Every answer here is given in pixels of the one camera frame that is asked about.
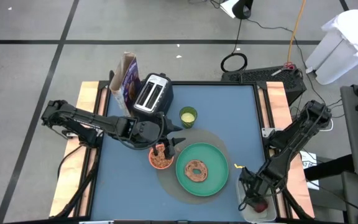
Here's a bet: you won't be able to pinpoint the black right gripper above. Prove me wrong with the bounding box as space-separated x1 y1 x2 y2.
238 167 272 212

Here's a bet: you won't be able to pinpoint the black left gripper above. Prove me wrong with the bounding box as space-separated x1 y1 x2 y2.
136 116 186 160

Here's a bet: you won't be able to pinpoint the red apple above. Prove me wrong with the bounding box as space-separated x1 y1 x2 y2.
253 201 269 214

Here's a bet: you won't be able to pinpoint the white plastic container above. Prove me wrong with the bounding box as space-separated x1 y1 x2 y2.
235 177 278 223

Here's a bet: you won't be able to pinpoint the green cup with juice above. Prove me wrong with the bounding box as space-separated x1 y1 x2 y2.
179 106 198 129

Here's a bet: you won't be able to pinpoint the brown bagel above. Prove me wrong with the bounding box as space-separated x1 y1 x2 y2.
184 159 209 183

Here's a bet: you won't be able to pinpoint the purple cereal box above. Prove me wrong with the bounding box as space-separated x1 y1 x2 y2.
109 52 142 118

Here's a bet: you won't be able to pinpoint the orange bowl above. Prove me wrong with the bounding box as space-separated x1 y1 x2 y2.
149 143 175 170

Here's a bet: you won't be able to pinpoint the black silver toaster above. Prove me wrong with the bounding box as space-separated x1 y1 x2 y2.
132 73 174 125

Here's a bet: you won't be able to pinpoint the grey round placemat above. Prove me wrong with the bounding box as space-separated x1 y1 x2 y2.
156 127 231 205

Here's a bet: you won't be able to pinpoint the green plate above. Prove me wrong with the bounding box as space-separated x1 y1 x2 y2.
175 142 229 197

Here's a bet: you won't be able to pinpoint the printed white paper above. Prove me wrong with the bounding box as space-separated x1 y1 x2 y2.
300 151 320 190

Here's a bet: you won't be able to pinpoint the black beam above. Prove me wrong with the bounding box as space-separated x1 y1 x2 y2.
303 154 356 182

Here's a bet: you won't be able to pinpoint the black perforated case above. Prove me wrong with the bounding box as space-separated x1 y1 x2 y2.
221 64 307 105

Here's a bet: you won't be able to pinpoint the wooden side board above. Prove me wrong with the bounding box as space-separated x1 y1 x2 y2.
258 81 316 218
48 81 109 218

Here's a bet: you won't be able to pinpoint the white paper sheet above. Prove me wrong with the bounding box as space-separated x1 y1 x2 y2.
219 0 241 19

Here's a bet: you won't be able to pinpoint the black rounded stand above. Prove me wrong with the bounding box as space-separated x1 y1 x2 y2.
231 0 254 20

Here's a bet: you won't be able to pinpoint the white trash bin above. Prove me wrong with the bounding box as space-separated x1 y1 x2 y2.
305 29 358 85

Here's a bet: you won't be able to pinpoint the white metal bracket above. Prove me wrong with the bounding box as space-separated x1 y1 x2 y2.
261 127 281 138

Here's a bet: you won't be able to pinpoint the black coiled cable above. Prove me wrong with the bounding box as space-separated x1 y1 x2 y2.
220 18 249 73

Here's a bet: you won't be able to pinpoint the red handled scissors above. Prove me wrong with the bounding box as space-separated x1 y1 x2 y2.
271 61 295 77

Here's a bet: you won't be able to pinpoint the orange extension cord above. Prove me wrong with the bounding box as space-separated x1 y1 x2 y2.
287 0 307 63

